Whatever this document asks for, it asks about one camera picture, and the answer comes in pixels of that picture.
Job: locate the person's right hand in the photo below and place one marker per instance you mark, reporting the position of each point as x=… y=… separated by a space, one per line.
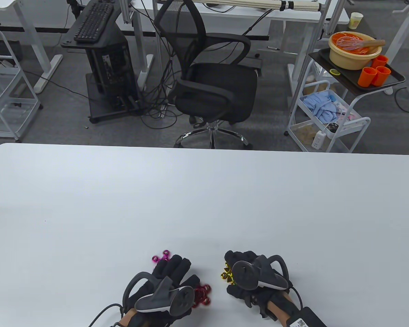
x=240 y=294

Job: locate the person's left hand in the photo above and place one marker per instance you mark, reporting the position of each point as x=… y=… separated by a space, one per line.
x=175 y=269

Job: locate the magenta metallic fidget spinner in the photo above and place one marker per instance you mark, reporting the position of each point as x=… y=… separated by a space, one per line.
x=163 y=257

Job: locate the gold metallic fidget spinner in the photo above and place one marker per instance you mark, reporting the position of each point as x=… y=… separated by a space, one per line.
x=227 y=274

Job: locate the red metallic fidget spinner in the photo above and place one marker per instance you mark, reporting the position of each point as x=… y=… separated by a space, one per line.
x=201 y=294

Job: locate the person's right forearm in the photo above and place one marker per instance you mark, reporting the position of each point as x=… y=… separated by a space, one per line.
x=283 y=308

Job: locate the person's left forearm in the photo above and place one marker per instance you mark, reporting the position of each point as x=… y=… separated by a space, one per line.
x=127 y=318

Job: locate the grey tracker on right hand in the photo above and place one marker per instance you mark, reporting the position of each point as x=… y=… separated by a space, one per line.
x=245 y=274

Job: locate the grey tracker on hand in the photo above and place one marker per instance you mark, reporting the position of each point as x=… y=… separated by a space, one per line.
x=245 y=274
x=156 y=301

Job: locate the grey tracker on left hand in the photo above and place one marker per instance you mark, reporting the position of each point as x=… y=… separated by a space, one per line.
x=156 y=301

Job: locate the white power strip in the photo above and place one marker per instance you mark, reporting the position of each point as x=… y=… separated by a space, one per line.
x=318 y=139

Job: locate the black mesh office chair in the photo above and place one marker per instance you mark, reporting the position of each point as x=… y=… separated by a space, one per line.
x=211 y=88

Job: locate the white rolling cart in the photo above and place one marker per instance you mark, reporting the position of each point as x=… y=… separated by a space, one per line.
x=347 y=136

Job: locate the blue cloth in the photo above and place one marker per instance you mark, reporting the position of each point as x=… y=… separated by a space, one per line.
x=318 y=105

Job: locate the black computer tower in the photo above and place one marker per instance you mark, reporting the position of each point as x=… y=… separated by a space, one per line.
x=112 y=68

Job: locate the black serving tray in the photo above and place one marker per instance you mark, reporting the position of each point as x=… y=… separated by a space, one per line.
x=341 y=80

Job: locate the green tape roll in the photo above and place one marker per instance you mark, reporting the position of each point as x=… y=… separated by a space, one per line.
x=334 y=72

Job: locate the orange plastic cup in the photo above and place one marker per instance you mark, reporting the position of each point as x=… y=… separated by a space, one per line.
x=382 y=75
x=367 y=77
x=380 y=60

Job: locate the beige mixing bowl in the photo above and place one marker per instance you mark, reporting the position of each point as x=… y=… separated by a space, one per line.
x=351 y=59

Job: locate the black keyboard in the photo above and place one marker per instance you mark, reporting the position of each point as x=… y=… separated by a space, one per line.
x=93 y=22

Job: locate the paper cup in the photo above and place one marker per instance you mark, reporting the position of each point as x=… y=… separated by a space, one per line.
x=355 y=21

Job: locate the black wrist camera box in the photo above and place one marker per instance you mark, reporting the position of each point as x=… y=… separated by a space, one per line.
x=306 y=318

